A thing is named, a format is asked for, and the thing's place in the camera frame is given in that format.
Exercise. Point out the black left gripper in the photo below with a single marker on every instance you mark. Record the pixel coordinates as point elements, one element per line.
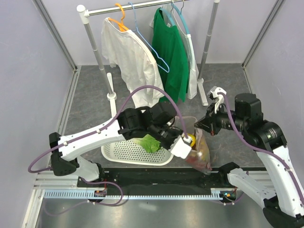
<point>177,133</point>

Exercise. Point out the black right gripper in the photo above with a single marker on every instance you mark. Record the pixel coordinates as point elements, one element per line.
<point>209,123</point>

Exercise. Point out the brown longan bunch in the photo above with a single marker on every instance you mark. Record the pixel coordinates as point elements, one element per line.
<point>201,148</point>

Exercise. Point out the yellow lemon fruit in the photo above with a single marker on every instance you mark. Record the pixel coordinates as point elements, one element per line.
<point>193,140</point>

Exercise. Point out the clear pink zip bag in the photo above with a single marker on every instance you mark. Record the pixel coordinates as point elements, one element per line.
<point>189,124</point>

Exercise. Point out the red plastic lobster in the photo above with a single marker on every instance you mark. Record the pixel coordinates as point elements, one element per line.
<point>199,161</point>

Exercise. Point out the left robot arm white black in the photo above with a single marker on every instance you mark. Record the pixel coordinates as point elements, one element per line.
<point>131,123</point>

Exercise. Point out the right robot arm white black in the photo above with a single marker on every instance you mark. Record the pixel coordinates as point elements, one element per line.
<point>283,207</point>

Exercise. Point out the green lettuce head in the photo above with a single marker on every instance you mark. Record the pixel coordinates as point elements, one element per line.
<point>148,143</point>

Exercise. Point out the white perforated plastic basket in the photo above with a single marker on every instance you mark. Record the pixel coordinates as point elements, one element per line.
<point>131,153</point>

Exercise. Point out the grey white clothes rack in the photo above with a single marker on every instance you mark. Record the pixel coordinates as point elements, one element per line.
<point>111,95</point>

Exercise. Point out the green t-shirt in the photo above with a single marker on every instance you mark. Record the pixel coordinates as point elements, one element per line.
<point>171,58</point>

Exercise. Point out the white t-shirt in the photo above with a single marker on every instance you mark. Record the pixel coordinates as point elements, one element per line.
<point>126,50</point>

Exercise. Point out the white garment on right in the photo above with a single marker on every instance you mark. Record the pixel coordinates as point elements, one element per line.
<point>192,91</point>

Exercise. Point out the teal clothes hanger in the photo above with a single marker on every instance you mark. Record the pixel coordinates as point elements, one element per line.
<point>176,18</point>

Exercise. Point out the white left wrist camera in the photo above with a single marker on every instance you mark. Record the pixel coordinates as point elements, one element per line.
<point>181,147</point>

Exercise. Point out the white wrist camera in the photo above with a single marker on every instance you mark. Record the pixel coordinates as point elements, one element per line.
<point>181,147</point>
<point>215,93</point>

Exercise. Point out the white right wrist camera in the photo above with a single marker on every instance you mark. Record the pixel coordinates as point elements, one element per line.
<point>215,93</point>

